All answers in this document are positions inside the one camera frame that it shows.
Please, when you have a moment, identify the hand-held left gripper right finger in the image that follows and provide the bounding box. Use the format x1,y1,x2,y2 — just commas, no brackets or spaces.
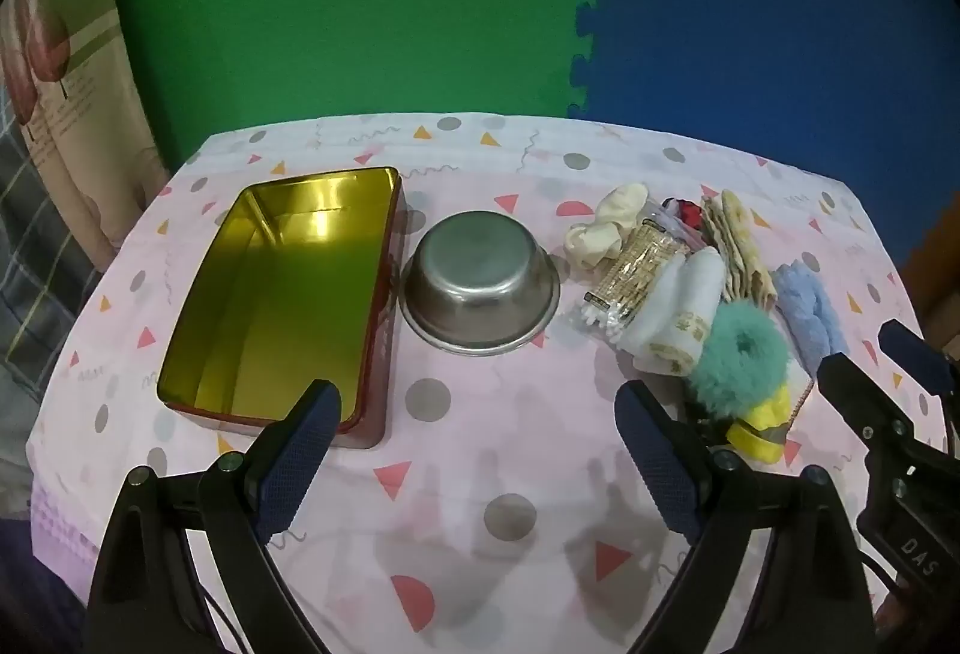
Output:
613,380,878,654

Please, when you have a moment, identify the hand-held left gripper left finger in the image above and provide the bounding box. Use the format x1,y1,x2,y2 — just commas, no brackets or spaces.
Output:
88,379,344,654

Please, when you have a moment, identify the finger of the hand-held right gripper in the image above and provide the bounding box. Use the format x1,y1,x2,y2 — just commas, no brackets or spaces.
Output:
816,352,940,475
877,319,960,400

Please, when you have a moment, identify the teal fluffy scrunchie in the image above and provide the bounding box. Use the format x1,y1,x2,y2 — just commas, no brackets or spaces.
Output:
686,304,788,419

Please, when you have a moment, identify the dark red cardboard box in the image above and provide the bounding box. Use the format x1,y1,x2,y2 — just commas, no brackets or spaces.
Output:
156,166,407,451

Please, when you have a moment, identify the yellow checked towel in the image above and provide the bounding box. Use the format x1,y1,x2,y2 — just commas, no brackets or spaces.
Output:
701,189,777,314

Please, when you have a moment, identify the cream sock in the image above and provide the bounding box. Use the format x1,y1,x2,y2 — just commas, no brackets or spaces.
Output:
566,183,650,272

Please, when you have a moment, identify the yellow cloth grey trim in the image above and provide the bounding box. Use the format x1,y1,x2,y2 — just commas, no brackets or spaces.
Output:
724,384,796,464

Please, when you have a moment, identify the light blue fluffy cloth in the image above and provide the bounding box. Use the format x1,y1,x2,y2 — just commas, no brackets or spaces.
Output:
772,260,852,374

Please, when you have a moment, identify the pink patterned tablecloth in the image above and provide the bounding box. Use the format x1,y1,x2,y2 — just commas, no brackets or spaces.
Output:
26,112,960,654

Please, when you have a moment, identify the clear pack of cotton swabs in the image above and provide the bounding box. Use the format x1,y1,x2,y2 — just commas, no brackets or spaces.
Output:
577,215,691,344

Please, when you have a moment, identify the stainless steel bowl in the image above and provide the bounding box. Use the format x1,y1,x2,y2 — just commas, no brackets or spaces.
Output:
400,211,562,356

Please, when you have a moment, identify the grey plaid cloth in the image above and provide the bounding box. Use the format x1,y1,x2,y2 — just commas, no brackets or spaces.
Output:
0,121,106,400

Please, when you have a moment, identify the blue foam mat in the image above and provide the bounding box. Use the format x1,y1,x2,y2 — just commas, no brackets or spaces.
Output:
566,0,960,265

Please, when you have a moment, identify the beige printed poster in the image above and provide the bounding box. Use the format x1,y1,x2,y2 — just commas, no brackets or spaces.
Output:
0,0,170,265

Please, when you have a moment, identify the green foam mat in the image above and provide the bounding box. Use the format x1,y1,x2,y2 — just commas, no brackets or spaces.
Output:
105,0,608,167

